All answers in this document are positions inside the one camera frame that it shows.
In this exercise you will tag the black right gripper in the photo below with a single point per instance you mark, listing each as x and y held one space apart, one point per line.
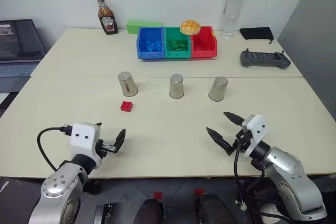
242 140

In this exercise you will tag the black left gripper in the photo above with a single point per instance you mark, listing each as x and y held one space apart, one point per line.
107 148

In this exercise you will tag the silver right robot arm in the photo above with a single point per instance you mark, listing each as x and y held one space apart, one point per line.
291 176

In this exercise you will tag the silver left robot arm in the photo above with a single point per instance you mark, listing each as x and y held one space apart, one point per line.
56 184

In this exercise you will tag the red toy brick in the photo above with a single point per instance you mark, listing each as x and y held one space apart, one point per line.
126 106

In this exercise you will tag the steel cup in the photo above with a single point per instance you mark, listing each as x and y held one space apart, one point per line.
218 89
127 84
176 87

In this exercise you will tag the small red square marker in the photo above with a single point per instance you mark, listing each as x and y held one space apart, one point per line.
158 195
198 192

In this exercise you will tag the grey handheld controller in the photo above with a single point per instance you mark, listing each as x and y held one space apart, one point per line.
263 60

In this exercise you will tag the red plastic bin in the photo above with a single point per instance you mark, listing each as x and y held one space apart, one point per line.
204 53

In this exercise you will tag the dark rounded shape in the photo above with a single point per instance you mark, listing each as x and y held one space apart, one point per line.
152 212
212 209

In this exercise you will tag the blue plastic bin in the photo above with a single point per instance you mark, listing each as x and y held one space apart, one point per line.
143 51

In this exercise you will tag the red toy bricks pile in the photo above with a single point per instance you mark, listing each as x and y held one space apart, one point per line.
203 43

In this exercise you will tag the green plastic bin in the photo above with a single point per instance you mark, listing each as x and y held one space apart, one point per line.
178 54

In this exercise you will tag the green toy bricks pile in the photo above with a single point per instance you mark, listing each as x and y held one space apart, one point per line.
178 44

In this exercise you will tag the blue toy bricks pile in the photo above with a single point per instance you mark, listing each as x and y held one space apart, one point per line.
153 44

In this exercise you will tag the black cloth pouch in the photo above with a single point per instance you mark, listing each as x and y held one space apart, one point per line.
256 33

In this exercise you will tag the yellow bread bun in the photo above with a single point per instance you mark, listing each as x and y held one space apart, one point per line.
190 27

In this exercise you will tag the green rectangular box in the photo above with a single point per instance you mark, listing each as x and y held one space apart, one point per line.
143 26

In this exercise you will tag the ketchup bottle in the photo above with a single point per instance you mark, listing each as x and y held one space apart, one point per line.
107 20

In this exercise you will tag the clear bottle with green lid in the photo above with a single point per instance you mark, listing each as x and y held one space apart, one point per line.
230 14

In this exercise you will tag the grey laptop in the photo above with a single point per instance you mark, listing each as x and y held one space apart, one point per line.
18 43

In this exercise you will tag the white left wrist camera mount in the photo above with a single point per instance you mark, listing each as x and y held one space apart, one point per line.
82 137

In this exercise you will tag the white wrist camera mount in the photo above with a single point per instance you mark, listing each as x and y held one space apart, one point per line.
82 137
256 129

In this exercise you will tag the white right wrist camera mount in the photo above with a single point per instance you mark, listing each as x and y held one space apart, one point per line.
256 129

